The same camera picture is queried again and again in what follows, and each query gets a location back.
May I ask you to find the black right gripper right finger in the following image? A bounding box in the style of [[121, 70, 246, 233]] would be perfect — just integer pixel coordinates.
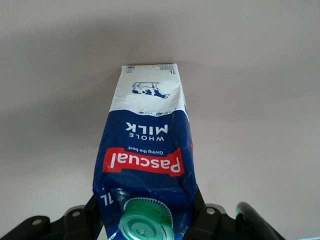
[[184, 188, 241, 240]]

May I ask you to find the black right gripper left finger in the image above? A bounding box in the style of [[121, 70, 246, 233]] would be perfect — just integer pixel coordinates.
[[49, 194, 105, 240]]

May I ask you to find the blue white milk carton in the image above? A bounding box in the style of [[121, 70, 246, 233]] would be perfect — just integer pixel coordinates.
[[92, 63, 199, 240]]

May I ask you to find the brown table cover mat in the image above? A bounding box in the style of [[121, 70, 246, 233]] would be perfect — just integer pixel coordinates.
[[0, 0, 320, 240]]

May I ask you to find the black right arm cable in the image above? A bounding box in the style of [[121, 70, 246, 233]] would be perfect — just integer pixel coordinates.
[[235, 201, 286, 240]]

